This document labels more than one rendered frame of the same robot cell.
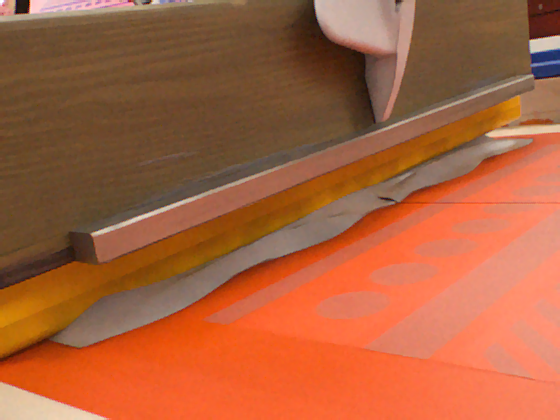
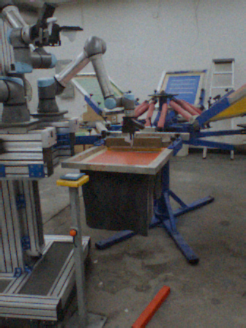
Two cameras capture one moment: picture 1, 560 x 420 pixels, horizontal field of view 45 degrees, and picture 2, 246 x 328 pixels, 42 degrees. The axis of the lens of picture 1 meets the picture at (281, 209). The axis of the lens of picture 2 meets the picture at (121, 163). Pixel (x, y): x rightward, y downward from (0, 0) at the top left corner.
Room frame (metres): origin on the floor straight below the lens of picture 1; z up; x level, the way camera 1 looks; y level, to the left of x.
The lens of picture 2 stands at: (-0.60, -2.10, 1.45)
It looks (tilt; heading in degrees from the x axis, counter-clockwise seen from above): 14 degrees down; 68
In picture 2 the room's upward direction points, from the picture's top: 2 degrees counter-clockwise
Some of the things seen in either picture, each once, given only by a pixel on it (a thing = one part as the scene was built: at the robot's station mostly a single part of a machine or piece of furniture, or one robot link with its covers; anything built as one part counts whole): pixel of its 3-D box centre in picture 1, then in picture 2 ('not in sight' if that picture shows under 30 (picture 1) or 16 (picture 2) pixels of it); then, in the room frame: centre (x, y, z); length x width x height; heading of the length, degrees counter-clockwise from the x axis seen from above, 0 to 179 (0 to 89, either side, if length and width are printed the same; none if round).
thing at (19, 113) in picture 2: not in sight; (15, 112); (-0.46, -0.26, 1.31); 0.15 x 0.15 x 0.10
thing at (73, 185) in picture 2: not in sight; (78, 256); (-0.22, -0.46, 0.48); 0.22 x 0.22 x 0.96; 47
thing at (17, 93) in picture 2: not in sight; (11, 89); (-0.46, -0.26, 1.42); 0.13 x 0.12 x 0.14; 34
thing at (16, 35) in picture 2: not in sight; (20, 36); (-0.42, -0.55, 1.65); 0.11 x 0.08 x 0.09; 124
